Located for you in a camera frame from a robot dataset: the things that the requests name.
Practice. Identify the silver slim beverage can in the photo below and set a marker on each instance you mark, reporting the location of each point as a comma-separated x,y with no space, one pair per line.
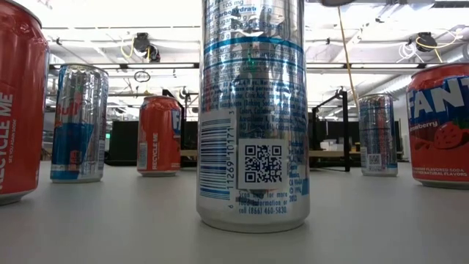
377,135

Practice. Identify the black partition panel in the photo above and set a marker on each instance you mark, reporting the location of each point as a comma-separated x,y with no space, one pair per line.
333,130
122,141

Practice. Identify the long ceiling light strip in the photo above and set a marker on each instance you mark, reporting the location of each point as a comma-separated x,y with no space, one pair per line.
366,65

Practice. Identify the silver blue energy drink can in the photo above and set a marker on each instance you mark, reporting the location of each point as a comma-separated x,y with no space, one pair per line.
253,110
78,128

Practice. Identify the white boxes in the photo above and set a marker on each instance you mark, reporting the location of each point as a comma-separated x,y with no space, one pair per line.
331,145

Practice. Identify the red soda can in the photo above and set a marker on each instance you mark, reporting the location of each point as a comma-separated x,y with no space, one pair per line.
438,128
157,139
22,110

